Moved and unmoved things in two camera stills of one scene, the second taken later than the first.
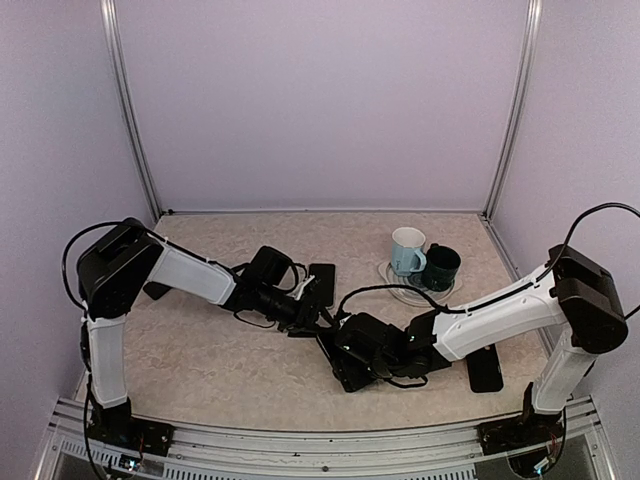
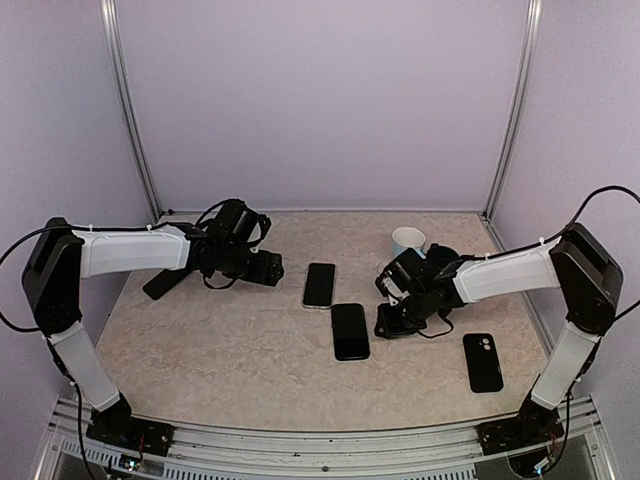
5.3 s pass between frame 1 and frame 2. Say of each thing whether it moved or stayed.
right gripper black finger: moved
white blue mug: stayed
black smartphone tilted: stayed
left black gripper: moved
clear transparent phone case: stayed
